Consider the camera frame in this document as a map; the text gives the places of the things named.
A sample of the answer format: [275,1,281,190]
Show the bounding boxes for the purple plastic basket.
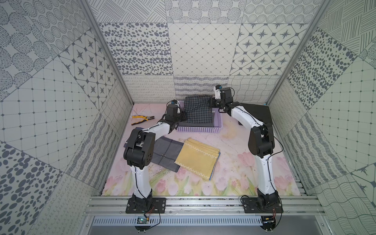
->
[177,108,223,133]

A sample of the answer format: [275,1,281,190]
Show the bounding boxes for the black grid pillowcase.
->
[184,95,212,124]

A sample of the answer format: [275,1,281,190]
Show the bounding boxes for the yellow zigzag pillowcase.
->
[175,138,220,181]

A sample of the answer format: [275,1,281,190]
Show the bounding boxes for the plain grey pillowcase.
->
[179,122,214,127]

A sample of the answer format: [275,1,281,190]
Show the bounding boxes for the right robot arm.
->
[210,98,280,210]

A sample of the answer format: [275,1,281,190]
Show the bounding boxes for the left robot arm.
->
[123,105,185,212]

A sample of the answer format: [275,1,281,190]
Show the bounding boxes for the dark grey plaid pillowcase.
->
[151,137,184,172]

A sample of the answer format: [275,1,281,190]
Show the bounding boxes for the black plastic tool case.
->
[240,103,274,126]

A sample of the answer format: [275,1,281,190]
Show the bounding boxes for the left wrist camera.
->
[166,99,181,114]

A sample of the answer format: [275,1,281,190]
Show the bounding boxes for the yellow handled pliers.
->
[131,115,155,125]

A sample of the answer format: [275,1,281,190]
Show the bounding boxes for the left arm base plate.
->
[125,196,166,214]

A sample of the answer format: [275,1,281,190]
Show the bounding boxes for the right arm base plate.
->
[240,195,284,214]

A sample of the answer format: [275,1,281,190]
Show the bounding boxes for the white vented cable duct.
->
[92,215,262,226]

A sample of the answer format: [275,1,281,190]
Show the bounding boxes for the aluminium mounting rail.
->
[83,196,325,216]

